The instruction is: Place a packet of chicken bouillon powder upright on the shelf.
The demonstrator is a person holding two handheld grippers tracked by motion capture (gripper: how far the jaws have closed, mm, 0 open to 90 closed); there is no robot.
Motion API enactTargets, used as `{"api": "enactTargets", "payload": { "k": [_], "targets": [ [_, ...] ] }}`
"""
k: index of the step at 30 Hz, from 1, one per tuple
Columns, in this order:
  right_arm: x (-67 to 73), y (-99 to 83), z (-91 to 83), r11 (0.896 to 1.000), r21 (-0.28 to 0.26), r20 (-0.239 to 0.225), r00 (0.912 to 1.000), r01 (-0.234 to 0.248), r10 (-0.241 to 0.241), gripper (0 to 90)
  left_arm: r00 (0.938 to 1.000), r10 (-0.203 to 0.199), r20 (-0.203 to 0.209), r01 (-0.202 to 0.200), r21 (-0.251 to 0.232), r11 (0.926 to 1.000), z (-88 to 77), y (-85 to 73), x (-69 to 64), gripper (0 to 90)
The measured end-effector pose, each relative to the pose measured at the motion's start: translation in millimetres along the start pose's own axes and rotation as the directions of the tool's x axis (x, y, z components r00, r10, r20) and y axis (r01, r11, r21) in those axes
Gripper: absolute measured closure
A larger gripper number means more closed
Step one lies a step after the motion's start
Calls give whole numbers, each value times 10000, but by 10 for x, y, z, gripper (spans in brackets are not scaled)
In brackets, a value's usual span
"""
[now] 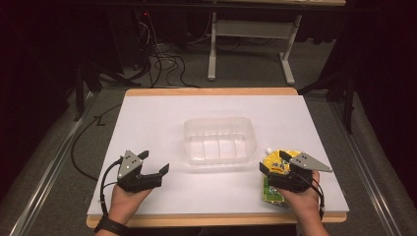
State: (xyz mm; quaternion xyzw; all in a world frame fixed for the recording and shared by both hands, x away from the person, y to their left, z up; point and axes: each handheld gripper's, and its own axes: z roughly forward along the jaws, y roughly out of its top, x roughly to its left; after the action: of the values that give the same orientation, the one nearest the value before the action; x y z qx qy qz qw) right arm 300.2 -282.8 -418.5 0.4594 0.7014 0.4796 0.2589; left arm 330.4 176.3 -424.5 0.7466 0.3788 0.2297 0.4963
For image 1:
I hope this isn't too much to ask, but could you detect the black metal stand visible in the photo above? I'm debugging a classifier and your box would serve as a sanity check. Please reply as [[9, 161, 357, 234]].
[[296, 70, 358, 136], [72, 60, 143, 123]]

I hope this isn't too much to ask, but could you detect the black wristwatch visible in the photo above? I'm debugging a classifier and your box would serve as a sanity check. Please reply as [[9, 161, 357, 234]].
[[93, 215, 129, 236]]

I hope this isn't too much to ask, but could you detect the black floor cable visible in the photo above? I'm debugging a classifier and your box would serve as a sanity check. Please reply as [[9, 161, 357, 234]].
[[70, 103, 123, 182]]

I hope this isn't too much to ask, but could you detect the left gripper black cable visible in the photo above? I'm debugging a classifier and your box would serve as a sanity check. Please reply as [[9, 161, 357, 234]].
[[98, 156, 125, 218]]

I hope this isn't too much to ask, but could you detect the tangle of floor cables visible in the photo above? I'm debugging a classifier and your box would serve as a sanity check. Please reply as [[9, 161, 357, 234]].
[[133, 12, 212, 89]]

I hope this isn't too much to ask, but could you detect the metal floor rail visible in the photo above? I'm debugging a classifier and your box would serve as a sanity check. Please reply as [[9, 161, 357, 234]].
[[328, 100, 395, 236], [9, 90, 96, 236]]

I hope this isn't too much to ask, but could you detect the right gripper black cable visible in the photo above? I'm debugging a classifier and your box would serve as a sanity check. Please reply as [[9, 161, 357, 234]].
[[294, 171, 327, 220]]

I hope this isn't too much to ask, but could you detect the clear plastic container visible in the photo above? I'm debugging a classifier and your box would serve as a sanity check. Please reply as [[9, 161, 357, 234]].
[[183, 116, 258, 166]]

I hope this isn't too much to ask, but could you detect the person's right hand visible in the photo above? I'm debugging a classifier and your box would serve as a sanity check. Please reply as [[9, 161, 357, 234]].
[[278, 169, 321, 224]]

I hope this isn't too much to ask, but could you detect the white table mat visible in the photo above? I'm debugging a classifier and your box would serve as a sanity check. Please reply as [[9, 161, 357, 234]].
[[87, 94, 350, 216]]

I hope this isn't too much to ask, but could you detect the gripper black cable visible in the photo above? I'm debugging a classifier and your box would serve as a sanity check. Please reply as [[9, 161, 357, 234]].
[[98, 156, 125, 218], [294, 171, 327, 220]]

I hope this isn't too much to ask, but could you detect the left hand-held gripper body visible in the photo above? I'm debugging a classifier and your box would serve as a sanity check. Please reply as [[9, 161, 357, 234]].
[[116, 149, 164, 193]]

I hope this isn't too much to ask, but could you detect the person's left hand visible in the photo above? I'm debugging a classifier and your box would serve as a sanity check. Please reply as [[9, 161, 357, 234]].
[[108, 184, 153, 226]]

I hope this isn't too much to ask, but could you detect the yellow green spouted pouch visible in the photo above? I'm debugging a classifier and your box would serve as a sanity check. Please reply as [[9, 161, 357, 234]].
[[261, 147, 302, 207]]

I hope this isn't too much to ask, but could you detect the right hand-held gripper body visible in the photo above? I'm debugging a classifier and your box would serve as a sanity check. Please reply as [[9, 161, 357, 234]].
[[267, 151, 333, 194]]

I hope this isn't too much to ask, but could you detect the white metal desk frame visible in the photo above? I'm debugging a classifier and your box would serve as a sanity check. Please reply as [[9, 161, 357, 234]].
[[207, 0, 347, 87]]

